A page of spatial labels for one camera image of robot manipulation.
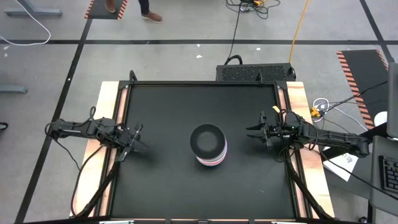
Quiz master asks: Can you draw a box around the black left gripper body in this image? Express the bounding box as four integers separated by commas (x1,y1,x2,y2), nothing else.
113,123,144,162

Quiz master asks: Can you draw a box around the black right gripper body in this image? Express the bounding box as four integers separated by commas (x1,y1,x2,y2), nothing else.
260,111,284,149

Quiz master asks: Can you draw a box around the black bowl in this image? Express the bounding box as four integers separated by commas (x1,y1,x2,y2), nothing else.
190,123,226,160

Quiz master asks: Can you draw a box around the orange bowl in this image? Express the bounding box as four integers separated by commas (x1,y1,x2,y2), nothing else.
196,152,228,167

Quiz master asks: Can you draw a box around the wooden table side board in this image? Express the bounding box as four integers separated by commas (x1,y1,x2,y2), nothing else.
278,81,336,218
70,81,128,218

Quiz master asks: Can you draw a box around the black computer case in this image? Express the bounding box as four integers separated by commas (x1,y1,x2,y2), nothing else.
216,63,297,83

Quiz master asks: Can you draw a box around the white paper sheet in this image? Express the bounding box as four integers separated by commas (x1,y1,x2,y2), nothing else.
322,151,361,182

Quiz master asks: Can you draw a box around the large hazard-striped black mat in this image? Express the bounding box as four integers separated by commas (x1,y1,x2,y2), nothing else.
336,49,389,131

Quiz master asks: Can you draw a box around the white round object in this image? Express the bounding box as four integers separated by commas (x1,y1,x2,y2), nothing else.
373,111,389,128

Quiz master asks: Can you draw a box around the grey desk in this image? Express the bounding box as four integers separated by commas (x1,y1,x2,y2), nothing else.
369,135,398,218

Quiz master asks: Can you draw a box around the grey desk foot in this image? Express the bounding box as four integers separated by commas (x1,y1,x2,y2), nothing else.
4,0,63,17
0,84,29,95

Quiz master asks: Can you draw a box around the person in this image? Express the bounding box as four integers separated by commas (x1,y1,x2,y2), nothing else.
104,0,164,24

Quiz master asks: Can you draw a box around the grey monitor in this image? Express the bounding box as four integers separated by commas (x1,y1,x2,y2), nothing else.
387,62,398,139

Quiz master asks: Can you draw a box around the black keyboard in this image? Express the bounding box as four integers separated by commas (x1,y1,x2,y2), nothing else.
378,154,398,195

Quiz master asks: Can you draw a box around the small hazard-striped black mat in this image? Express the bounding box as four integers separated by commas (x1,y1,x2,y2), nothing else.
85,0,129,21

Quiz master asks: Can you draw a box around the black sleeved cable harness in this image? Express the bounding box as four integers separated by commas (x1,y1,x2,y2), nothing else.
70,144,122,218
284,149,335,220

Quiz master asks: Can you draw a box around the white adapter cable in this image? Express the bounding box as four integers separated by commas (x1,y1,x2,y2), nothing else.
312,97,368,132

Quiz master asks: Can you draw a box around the thin black cable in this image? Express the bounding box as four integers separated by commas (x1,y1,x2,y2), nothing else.
51,139,82,171
323,81,389,113

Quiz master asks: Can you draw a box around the black computer power cable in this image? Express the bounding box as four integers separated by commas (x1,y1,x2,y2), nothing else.
223,7,244,65

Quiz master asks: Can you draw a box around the yellow floor cable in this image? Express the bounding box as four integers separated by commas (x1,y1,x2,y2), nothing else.
288,0,310,65

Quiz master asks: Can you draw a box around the tangled black cable bundle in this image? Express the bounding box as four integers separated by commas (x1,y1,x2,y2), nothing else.
226,0,281,20

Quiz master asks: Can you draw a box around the white floor cable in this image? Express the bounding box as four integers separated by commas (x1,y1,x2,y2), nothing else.
0,0,52,47

